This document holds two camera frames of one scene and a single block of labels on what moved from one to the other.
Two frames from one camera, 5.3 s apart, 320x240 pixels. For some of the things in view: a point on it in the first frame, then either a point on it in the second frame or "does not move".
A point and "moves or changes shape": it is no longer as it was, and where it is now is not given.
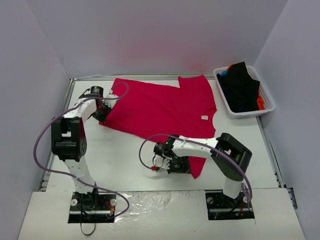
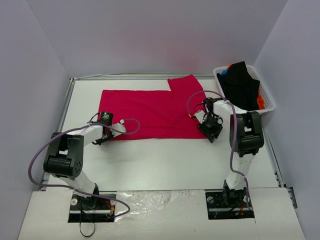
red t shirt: [159, 112] moves or changes shape
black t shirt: [240, 90] does not move
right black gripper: [178, 165] → [210, 130]
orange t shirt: [261, 103] does not move
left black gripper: [102, 116] → [100, 140]
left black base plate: [92, 207] does not move
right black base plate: [221, 207] does not move
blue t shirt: [224, 73] does not move
